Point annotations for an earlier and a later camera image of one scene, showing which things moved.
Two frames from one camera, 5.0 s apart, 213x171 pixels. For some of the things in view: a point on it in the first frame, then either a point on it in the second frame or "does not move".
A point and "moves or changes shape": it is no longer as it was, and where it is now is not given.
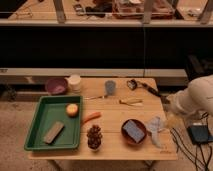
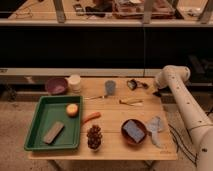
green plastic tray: [49, 111] does not move
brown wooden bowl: [133, 131] does not move
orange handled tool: [132, 85] moves or changes shape
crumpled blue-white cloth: [154, 126] does not move
